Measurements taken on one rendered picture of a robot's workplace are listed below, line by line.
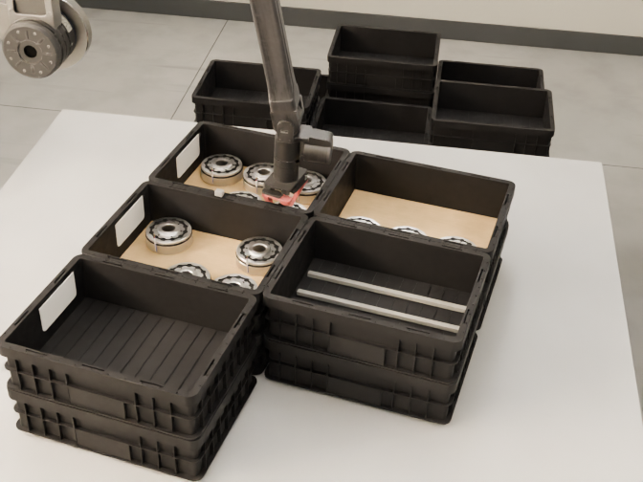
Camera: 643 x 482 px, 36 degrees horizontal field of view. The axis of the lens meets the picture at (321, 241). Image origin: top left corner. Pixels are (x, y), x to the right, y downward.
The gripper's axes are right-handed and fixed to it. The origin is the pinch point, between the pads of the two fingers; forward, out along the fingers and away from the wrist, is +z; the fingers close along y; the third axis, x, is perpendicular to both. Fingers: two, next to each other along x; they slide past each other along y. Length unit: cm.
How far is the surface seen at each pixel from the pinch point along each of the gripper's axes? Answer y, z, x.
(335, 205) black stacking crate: 5.9, -1.2, -10.3
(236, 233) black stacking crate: -10.2, 2.8, 6.8
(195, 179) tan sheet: 7.9, 5.2, 27.7
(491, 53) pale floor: 292, 87, 18
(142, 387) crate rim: -68, -5, -5
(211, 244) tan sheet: -14.3, 4.6, 10.8
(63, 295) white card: -50, -1, 25
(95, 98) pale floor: 161, 94, 168
